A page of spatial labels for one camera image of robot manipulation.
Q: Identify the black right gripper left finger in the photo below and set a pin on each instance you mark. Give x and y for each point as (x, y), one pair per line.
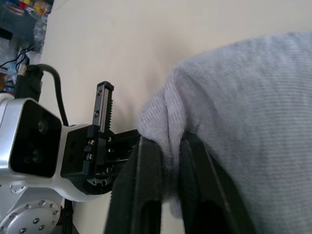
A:
(136, 185)

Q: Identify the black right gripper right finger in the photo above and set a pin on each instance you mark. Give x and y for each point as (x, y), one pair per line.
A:
(209, 195)

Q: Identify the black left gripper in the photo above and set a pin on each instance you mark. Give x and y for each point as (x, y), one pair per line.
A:
(76, 151)

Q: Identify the grey t-shirt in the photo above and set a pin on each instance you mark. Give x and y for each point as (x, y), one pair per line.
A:
(243, 97)

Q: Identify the clear plastic bag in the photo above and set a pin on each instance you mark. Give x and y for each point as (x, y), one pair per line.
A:
(40, 31)

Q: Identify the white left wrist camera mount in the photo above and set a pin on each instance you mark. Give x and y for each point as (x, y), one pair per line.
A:
(9, 136)

